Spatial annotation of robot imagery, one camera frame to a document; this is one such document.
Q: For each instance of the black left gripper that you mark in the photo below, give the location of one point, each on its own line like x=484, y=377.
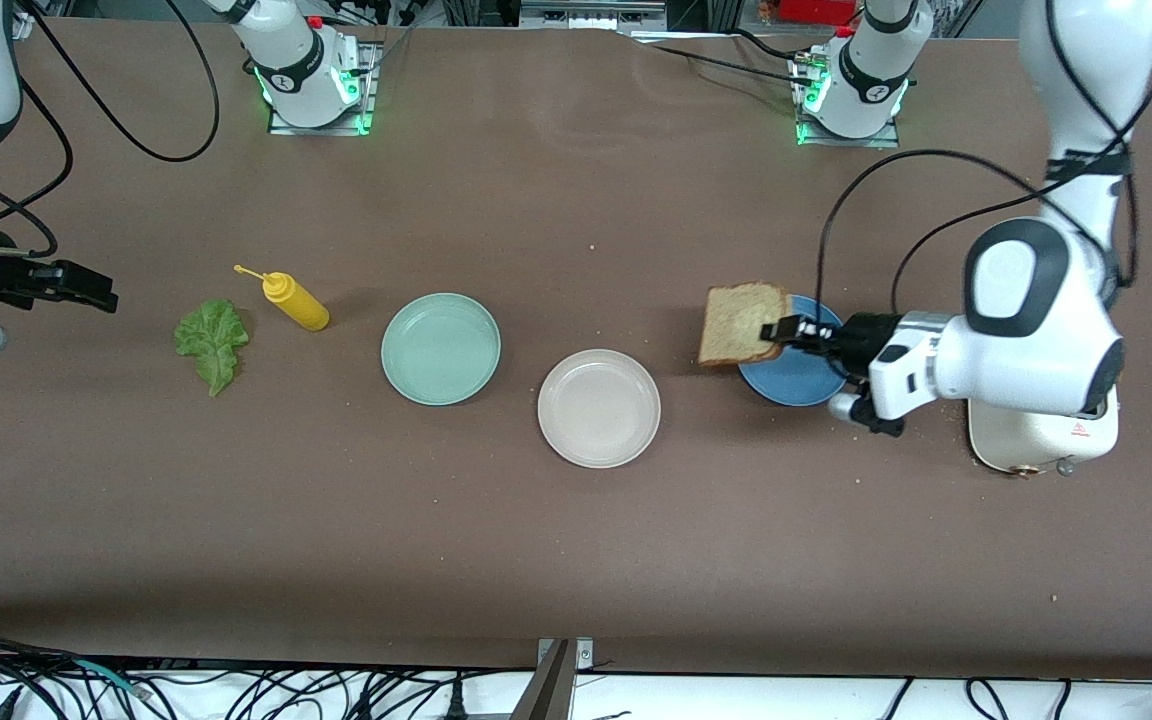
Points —
x=863, y=335

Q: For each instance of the brown bread slice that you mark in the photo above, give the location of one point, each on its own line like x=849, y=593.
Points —
x=736, y=325

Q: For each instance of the green lettuce leaf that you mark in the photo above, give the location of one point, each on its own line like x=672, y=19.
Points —
x=211, y=345

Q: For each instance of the yellow mustard squeeze bottle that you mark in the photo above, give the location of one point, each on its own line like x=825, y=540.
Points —
x=301, y=305

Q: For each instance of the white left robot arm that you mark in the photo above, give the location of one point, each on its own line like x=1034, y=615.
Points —
x=1036, y=330

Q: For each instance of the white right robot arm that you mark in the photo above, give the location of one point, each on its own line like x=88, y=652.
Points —
x=301, y=75

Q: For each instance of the blue plate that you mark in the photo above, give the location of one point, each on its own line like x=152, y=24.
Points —
x=796, y=385

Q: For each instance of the beige plate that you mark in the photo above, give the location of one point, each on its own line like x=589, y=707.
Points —
x=598, y=408

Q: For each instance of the mint green plate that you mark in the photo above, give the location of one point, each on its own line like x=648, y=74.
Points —
x=441, y=350

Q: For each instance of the white toaster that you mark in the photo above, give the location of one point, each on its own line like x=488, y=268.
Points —
x=1026, y=440

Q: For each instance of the red background box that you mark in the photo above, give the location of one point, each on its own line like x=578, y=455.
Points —
x=816, y=10

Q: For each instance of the grey metal beam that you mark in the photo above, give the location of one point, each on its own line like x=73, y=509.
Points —
x=546, y=695

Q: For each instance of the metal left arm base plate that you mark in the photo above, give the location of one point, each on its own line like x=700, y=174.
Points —
x=896, y=140

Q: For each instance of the aluminium frame profile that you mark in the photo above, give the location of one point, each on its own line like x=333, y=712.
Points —
x=591, y=12

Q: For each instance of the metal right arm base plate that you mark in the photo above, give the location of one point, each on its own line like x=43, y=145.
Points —
x=368, y=100

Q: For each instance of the metal table edge bracket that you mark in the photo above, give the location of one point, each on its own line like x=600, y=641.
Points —
x=584, y=655

